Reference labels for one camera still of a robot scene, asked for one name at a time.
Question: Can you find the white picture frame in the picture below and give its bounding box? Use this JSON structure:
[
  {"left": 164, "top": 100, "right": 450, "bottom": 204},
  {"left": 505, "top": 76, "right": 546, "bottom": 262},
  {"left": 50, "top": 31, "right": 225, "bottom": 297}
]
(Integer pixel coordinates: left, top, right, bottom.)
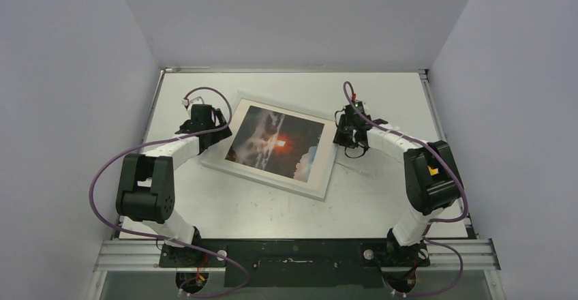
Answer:
[{"left": 202, "top": 92, "right": 337, "bottom": 200}]

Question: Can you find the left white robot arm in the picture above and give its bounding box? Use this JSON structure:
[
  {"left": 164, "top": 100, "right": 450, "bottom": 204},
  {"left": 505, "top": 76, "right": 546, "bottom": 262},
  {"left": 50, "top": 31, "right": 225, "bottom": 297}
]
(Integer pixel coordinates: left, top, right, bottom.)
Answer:
[{"left": 115, "top": 104, "right": 232, "bottom": 267}]

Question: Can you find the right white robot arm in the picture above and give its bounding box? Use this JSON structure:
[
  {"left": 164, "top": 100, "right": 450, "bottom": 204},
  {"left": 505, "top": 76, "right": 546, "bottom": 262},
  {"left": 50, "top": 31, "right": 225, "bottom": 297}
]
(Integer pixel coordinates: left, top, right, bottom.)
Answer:
[{"left": 333, "top": 101, "right": 462, "bottom": 267}]

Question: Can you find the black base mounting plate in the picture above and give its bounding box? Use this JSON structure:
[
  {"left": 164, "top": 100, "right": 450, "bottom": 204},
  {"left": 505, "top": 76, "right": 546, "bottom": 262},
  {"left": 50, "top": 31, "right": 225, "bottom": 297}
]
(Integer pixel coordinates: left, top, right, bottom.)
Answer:
[{"left": 158, "top": 239, "right": 430, "bottom": 288}]

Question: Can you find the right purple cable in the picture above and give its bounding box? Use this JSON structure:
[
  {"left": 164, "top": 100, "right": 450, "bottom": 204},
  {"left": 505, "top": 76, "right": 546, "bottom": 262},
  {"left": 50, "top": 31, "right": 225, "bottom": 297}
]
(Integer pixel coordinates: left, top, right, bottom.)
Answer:
[{"left": 342, "top": 80, "right": 470, "bottom": 298}]

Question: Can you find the purple cable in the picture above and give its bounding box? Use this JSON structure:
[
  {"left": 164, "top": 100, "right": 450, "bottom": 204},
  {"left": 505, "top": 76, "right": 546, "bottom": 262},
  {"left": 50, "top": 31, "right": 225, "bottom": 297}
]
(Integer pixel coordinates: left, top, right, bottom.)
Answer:
[
  {"left": 342, "top": 80, "right": 470, "bottom": 298},
  {"left": 88, "top": 86, "right": 252, "bottom": 299}
]

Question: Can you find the sunset photo in frame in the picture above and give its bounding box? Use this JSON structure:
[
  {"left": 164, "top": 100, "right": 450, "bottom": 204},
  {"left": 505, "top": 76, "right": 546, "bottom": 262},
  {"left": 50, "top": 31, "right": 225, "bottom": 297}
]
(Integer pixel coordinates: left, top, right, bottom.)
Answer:
[{"left": 225, "top": 105, "right": 324, "bottom": 183}]

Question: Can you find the yellow handled screwdriver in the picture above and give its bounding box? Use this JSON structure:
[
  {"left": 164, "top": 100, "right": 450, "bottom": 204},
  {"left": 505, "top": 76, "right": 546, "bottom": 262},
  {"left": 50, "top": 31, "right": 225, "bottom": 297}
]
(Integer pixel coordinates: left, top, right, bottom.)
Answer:
[{"left": 427, "top": 166, "right": 440, "bottom": 177}]

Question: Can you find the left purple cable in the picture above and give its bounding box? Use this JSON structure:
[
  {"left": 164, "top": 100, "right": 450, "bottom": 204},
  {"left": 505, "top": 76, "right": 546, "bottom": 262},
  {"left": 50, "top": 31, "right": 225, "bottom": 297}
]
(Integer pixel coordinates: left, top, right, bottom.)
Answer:
[{"left": 88, "top": 86, "right": 252, "bottom": 299}]

